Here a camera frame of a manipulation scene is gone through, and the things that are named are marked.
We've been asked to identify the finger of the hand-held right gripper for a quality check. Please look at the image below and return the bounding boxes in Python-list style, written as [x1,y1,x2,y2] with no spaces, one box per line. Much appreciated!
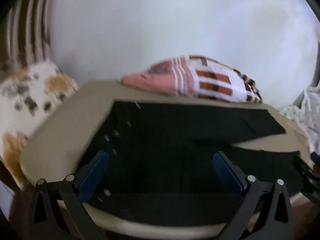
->
[292,152,320,203]

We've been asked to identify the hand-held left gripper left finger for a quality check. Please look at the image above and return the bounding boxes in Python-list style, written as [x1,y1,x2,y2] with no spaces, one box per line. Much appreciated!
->
[29,150,110,240]

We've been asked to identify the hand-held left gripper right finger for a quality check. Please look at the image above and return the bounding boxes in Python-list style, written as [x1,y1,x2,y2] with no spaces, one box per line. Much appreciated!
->
[212,151,294,240]

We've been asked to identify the black pants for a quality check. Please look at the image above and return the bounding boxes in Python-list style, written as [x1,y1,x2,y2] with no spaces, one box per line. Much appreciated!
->
[72,100,304,228]

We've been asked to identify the white dotted cloth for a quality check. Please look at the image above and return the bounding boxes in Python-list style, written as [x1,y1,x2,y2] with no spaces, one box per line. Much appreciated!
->
[280,85,320,154]

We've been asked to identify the plaid cloth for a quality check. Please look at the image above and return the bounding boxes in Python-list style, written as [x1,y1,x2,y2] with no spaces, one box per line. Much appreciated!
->
[189,55,263,103]

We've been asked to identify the floral pillow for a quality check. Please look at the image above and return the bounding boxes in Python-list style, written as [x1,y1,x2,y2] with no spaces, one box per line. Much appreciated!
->
[0,59,79,189]

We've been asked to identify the pink striped garment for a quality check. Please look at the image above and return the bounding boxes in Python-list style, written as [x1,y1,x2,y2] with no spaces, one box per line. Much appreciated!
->
[121,55,198,97]

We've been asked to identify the striped patterned curtain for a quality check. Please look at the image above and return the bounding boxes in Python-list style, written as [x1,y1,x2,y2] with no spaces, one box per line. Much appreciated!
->
[5,0,54,67]

